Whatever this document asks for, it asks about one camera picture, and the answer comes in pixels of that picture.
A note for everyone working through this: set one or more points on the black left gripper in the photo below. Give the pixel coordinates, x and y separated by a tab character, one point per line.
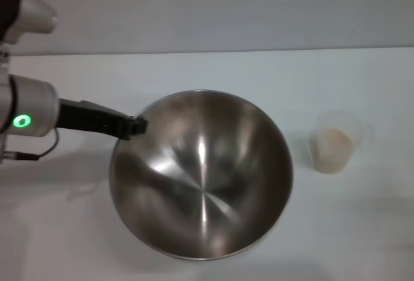
87	117

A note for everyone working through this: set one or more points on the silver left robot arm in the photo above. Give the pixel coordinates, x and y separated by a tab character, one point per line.
35	106

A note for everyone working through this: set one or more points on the stainless steel mixing bowl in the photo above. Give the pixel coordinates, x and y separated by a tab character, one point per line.
203	180

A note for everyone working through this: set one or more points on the white rice grains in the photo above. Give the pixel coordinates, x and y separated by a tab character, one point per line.
331	151

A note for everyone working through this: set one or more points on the clear plastic measuring cup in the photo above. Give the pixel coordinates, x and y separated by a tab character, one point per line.
344	120

